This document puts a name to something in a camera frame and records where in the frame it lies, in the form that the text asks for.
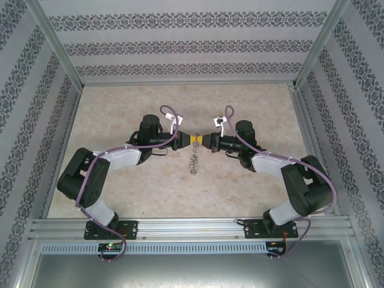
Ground silver keyring chain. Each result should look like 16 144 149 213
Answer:
187 131 202 176

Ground aluminium back floor beam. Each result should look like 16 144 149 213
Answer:
80 78 298 88

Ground aluminium floor beam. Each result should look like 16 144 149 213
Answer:
40 86 83 218
80 78 298 88
287 83 341 217

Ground small circuit board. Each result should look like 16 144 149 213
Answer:
98 242 124 252
266 241 287 256

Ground grey metal sheet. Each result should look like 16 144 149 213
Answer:
29 254 356 288

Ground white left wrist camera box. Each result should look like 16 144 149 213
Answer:
164 113 184 134

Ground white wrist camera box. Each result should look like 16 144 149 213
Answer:
164 113 184 134
212 115 227 137

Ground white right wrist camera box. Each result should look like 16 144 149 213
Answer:
212 115 227 137

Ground aluminium mounting rail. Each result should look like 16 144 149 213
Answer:
28 218 355 241

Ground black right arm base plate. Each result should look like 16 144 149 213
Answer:
243 218 299 240

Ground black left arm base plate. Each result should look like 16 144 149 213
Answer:
85 220 139 241

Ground grey slotted cable duct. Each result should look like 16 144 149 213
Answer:
40 242 268 255

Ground aluminium frame post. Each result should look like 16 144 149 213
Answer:
23 0 83 88
293 0 352 88

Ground aluminium frame bar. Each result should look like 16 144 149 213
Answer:
341 239 374 288
7 236 41 288

